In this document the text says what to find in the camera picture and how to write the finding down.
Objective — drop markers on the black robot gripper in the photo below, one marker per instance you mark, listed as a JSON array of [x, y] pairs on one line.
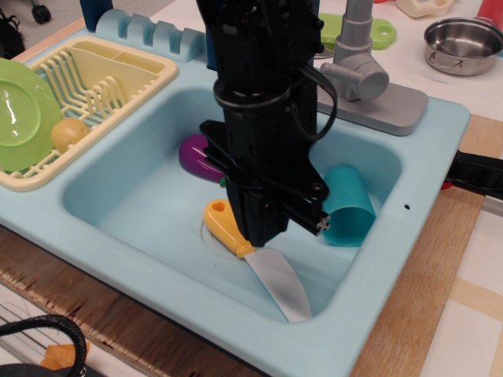
[[270, 179]]

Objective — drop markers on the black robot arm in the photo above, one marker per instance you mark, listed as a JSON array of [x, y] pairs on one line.
[[267, 87]]

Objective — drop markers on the teal plastic cup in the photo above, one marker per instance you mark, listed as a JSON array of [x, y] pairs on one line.
[[349, 207]]

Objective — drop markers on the purple toy eggplant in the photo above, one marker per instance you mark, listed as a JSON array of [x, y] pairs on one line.
[[193, 159]]

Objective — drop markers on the light blue toy sink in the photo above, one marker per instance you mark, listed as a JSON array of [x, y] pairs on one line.
[[127, 213]]

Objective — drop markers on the dark blue utensil holder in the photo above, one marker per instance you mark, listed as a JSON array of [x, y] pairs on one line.
[[211, 59]]

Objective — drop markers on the wooden base board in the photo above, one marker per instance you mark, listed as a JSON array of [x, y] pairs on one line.
[[443, 317]]

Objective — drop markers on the yellow toy potato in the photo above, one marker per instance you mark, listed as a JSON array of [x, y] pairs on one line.
[[68, 131]]

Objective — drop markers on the yellow dish drying rack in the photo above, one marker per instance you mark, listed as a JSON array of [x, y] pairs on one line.
[[96, 81]]

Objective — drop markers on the black clamp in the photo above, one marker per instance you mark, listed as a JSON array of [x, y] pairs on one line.
[[475, 173]]

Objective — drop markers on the orange object in bag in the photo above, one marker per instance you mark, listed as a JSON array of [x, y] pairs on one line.
[[59, 356]]

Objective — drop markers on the green plastic plate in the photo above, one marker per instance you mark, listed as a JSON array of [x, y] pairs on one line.
[[29, 111]]

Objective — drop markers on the cream plastic toy object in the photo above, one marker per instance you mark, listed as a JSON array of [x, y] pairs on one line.
[[421, 8]]

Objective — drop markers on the stainless steel pot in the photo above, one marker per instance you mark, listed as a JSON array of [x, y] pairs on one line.
[[462, 46]]

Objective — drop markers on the black chair caster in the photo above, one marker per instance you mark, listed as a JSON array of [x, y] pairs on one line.
[[41, 14]]

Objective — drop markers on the red plastic object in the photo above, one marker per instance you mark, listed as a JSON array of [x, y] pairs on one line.
[[492, 11]]

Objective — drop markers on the yellow handled toy knife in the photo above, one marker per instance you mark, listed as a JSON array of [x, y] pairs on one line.
[[270, 266]]

